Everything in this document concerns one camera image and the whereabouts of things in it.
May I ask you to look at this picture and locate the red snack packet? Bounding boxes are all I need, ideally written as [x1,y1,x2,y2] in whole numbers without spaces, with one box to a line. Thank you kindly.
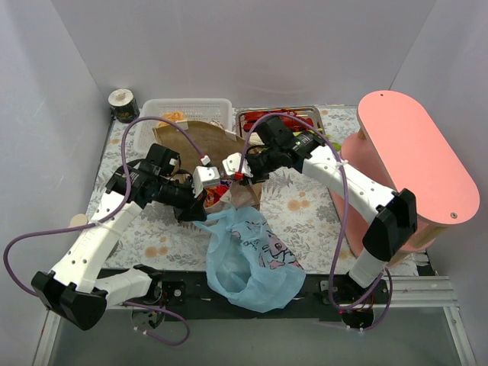
[204,185,230,208]

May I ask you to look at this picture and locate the red toy lobster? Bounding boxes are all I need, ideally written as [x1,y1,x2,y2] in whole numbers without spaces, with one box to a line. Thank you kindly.
[237,108,315,133]

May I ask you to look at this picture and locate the green toy vegetable stalks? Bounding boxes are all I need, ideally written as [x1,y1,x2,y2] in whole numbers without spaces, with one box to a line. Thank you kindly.
[317,133,342,152]

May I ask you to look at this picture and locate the brown paper bag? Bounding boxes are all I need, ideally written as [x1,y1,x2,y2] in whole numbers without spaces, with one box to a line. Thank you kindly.
[153,120,262,213]

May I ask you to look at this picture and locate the toy fried bread piece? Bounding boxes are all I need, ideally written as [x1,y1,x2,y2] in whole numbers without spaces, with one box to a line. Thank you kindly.
[161,111,188,123]

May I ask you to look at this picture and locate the light blue plastic grocery bag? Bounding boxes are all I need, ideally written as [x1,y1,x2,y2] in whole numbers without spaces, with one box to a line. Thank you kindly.
[194,207,306,313]

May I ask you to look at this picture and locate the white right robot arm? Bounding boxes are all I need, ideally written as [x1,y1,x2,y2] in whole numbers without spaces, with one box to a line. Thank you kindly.
[243,113,418,303]

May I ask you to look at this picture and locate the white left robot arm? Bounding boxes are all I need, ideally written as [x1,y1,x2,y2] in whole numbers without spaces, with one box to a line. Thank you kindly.
[31,143,207,330]

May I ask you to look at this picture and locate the stainless steel tray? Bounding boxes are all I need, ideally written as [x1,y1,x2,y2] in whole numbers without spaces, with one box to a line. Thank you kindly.
[233,106,323,136]

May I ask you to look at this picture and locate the floral patterned table mat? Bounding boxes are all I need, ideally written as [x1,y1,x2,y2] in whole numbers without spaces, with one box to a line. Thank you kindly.
[85,104,420,276]

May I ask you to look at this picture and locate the white plastic perforated basket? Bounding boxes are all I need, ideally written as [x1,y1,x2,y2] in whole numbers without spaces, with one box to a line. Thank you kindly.
[133,98,233,153]

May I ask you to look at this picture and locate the pink two-tier shelf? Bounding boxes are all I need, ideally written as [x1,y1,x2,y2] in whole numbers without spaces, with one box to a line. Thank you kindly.
[340,90,480,265]

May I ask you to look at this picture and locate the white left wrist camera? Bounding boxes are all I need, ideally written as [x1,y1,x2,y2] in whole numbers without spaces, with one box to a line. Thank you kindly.
[192,166,220,198]

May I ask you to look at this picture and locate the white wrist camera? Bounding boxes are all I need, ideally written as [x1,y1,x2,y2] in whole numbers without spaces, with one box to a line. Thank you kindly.
[222,152,253,181]
[192,166,220,198]

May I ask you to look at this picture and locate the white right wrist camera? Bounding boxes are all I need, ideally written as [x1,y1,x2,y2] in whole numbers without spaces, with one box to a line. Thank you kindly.
[222,152,253,181]

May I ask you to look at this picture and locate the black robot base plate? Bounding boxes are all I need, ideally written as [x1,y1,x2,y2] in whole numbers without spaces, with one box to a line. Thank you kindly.
[117,269,396,322]

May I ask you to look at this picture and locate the aluminium frame rail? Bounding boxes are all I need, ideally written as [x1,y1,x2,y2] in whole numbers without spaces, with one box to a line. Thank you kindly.
[34,276,476,365]

